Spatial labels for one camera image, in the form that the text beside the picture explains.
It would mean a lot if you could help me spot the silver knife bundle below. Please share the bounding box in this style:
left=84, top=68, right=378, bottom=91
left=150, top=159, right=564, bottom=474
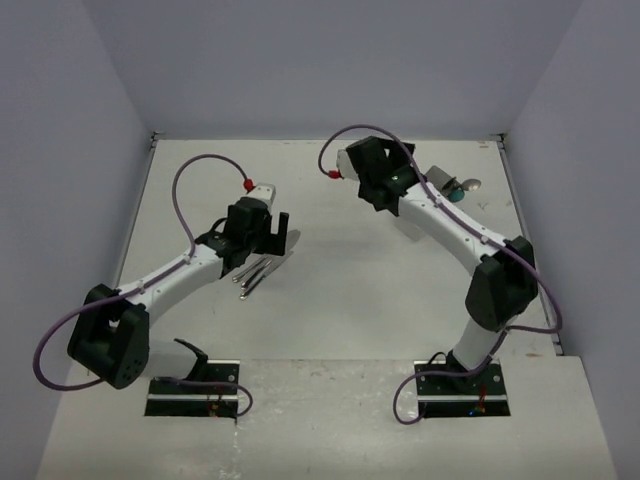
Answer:
left=232, top=229, right=301, bottom=301

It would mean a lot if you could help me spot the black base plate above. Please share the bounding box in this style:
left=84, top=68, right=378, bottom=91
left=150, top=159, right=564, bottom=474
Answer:
left=414, top=353, right=511, bottom=419
left=144, top=360, right=241, bottom=419

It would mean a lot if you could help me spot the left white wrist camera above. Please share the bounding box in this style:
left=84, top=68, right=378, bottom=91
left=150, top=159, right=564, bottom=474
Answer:
left=246, top=183, right=276, bottom=210

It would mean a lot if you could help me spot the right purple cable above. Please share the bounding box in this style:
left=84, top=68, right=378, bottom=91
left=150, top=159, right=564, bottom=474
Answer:
left=318, top=123, right=564, bottom=425

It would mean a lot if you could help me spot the white three-compartment container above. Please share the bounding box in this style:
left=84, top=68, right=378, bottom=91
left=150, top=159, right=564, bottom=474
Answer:
left=393, top=165, right=459, bottom=242

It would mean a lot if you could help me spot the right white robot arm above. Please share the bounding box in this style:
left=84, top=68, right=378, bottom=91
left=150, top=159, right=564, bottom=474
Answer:
left=336, top=136, right=538, bottom=393

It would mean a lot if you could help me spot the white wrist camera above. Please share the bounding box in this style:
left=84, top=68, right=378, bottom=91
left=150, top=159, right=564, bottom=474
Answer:
left=246, top=183, right=276, bottom=210
left=328, top=149, right=358, bottom=181

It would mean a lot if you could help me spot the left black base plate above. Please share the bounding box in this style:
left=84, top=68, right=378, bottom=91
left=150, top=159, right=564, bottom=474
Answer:
left=144, top=360, right=241, bottom=419

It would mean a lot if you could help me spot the ornate silver teaspoon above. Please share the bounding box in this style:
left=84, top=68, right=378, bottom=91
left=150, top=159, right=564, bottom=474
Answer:
left=459, top=178, right=482, bottom=192

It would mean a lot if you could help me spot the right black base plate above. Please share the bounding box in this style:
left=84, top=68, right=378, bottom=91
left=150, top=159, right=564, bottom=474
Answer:
left=414, top=353, right=511, bottom=419

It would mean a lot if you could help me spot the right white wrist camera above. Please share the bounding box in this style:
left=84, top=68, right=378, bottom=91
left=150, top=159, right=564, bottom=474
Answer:
left=328, top=149, right=358, bottom=181

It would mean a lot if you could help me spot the teal plastic spoon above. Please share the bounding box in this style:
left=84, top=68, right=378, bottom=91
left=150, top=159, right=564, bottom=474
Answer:
left=448, top=189, right=465, bottom=203

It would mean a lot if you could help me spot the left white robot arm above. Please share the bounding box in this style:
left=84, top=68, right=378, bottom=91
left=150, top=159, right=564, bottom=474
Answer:
left=67, top=184, right=289, bottom=389

